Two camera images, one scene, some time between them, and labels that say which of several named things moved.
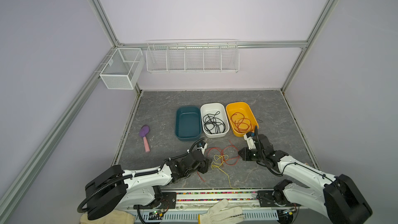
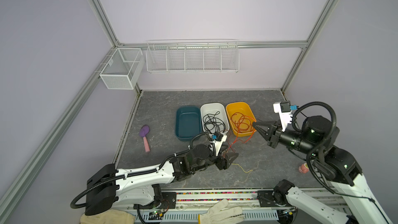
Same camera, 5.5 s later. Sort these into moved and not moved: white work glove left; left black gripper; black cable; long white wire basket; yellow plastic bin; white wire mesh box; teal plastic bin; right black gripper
Moved: left black gripper; right black gripper
Not moved: yellow plastic bin; white work glove left; black cable; teal plastic bin; white wire mesh box; long white wire basket
